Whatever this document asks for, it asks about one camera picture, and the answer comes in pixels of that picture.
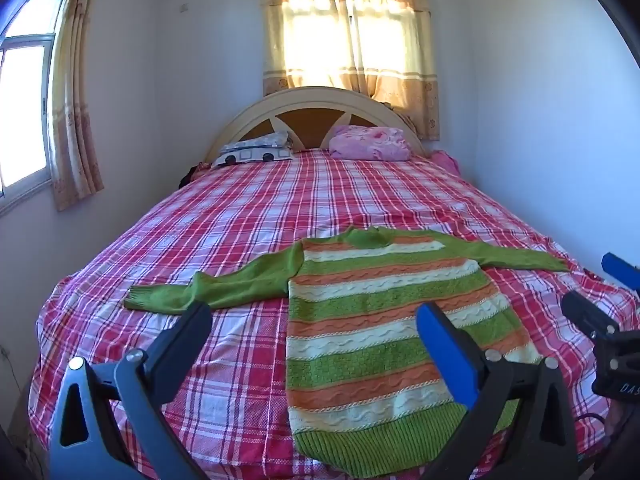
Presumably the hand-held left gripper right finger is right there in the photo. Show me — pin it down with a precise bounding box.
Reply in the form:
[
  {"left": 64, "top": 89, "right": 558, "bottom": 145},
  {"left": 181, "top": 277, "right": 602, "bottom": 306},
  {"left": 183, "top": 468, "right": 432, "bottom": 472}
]
[{"left": 410, "top": 302, "right": 578, "bottom": 480}]

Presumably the dark cloth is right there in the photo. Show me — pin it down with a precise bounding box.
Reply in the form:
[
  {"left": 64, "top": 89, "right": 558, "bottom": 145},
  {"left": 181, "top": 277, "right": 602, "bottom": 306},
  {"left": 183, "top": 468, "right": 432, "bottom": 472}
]
[{"left": 177, "top": 162, "right": 201, "bottom": 191}]

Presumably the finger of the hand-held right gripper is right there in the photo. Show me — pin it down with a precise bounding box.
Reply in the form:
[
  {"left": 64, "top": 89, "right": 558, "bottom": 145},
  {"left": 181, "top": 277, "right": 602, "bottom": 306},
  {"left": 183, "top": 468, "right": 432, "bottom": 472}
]
[
  {"left": 560, "top": 291, "right": 621, "bottom": 341},
  {"left": 601, "top": 252, "right": 640, "bottom": 291}
]

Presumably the orange beige window curtain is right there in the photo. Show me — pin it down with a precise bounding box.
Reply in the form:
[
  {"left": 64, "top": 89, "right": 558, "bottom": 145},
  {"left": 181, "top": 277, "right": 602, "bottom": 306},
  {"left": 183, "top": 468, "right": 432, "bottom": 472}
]
[{"left": 260, "top": 0, "right": 442, "bottom": 142}]

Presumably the cream wooden bed headboard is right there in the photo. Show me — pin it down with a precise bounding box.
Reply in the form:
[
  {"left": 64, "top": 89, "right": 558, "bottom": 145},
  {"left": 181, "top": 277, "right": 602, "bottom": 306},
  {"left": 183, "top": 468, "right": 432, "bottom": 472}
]
[{"left": 205, "top": 86, "right": 427, "bottom": 161}]

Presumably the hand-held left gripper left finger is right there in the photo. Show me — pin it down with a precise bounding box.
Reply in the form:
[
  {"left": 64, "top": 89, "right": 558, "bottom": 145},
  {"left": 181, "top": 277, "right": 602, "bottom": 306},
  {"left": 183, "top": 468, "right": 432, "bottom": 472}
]
[{"left": 50, "top": 302, "right": 213, "bottom": 480}]

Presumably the pink pillow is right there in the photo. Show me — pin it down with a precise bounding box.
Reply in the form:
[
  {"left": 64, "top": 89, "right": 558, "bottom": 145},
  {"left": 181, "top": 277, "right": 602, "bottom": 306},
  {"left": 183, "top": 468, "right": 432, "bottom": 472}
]
[{"left": 327, "top": 125, "right": 413, "bottom": 162}]

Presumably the beige side window curtain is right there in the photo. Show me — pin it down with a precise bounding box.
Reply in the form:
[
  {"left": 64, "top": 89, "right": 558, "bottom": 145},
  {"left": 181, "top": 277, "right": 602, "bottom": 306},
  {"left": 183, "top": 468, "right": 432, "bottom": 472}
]
[{"left": 47, "top": 0, "right": 107, "bottom": 212}]

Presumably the red plaid bed sheet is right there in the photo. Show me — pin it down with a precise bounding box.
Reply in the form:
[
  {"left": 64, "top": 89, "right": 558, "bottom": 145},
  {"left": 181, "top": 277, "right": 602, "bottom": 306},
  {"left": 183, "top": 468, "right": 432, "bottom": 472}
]
[{"left": 27, "top": 149, "right": 640, "bottom": 480}]

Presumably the side window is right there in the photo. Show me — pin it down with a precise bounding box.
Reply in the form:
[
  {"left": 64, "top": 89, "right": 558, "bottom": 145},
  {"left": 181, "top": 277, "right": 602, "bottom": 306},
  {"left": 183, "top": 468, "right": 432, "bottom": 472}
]
[{"left": 0, "top": 0, "right": 66, "bottom": 211}]

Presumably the green orange striped sweater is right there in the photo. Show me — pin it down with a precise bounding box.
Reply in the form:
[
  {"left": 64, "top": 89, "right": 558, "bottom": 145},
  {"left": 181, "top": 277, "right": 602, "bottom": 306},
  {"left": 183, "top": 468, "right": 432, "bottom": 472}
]
[{"left": 122, "top": 226, "right": 571, "bottom": 479}]

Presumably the pink cloth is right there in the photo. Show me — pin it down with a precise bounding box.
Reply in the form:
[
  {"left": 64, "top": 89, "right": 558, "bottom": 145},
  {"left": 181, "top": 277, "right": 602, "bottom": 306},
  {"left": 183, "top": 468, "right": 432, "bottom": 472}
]
[{"left": 430, "top": 149, "right": 461, "bottom": 175}]

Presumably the white patterned pillow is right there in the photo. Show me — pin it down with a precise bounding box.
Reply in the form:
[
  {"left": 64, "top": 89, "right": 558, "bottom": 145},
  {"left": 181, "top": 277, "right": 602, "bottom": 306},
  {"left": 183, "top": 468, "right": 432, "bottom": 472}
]
[{"left": 210, "top": 130, "right": 296, "bottom": 168}]

